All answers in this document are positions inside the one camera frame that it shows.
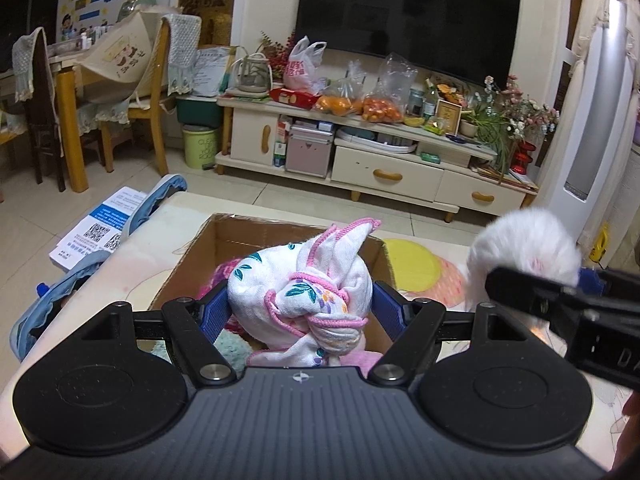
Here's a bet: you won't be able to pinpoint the standing air conditioner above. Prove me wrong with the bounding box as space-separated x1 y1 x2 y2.
537 0 640 256

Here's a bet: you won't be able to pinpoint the white floral cloth pink trim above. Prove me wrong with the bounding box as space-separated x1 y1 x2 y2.
227 217 382 368

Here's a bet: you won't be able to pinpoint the milk carton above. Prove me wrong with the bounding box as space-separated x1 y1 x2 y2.
274 115 293 168

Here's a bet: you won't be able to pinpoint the gold picture frame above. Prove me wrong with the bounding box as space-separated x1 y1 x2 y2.
435 99 462 133

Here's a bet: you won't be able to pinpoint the red berry branches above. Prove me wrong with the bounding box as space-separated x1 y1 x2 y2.
260 30 297 78

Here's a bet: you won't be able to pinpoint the bag of small tangerines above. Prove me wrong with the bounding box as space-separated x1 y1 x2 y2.
362 52 418 123

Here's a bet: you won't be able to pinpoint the black television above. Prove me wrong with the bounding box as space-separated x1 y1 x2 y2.
294 0 522 83

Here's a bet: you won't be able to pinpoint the white paper notice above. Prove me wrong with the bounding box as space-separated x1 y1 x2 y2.
192 47 236 97

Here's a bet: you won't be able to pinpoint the beige tote bag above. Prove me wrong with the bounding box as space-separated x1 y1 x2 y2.
80 7 168 98

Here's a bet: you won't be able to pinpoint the pink artificial flowers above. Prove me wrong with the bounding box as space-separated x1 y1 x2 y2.
500 75 561 161

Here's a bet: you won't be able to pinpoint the wooden chair with lace cover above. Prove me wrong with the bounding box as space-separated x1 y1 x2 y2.
100 12 201 176

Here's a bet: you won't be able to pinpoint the teal fuzzy knit item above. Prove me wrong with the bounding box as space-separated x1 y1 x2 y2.
212 332 256 366

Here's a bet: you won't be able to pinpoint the bag of large oranges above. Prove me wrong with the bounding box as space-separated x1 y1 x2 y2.
316 60 363 116

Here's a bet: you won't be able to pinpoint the green potted plant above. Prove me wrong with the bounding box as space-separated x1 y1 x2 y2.
460 77 521 181

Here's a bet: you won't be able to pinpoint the blue denim cloth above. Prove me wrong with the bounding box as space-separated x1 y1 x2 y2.
10 174 188 363

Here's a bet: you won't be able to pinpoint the magenta knit hat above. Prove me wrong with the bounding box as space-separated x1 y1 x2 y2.
197 257 241 301

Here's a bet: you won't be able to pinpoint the pink printed blanket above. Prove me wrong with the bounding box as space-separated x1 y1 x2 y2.
0 192 640 480

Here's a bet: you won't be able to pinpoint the cardboard box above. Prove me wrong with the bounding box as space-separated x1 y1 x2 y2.
148 213 398 361

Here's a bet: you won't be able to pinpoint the glass kettle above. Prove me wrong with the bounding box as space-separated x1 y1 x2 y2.
234 52 273 95

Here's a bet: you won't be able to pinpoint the cream television cabinet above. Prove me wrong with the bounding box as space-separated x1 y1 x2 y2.
215 95 538 223

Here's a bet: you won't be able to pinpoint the stack of white trays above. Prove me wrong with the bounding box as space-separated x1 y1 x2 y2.
336 127 418 153

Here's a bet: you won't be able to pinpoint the white plastic bag red print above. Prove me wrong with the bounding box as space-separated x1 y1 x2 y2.
283 36 327 95

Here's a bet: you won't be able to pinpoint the pink metal case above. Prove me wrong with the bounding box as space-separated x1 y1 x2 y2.
286 124 335 178

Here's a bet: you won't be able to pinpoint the white fluffy cloth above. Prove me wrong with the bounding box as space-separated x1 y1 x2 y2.
465 210 583 313

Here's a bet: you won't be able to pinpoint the green trash bin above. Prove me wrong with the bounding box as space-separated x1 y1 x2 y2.
182 125 221 170

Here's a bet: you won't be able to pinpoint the green storage box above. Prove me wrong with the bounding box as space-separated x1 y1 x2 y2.
175 96 223 128

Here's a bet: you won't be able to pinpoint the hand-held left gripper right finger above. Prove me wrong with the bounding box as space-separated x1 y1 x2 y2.
367 280 531 388

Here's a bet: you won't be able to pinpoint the white printed paper box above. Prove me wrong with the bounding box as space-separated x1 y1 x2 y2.
48 186 148 273

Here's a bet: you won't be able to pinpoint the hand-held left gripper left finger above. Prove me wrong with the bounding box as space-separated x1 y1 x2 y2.
75 280 241 388

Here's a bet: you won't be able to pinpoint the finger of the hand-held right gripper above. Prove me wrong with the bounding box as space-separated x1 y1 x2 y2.
485 266 601 322
577 266 640 306

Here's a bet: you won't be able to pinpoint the wooden dining table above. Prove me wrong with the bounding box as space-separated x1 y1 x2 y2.
47 55 166 193

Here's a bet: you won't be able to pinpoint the red flat box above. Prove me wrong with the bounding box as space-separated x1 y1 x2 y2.
270 87 321 110

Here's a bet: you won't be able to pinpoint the dark chair with lace cover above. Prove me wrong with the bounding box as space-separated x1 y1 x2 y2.
12 27 66 191

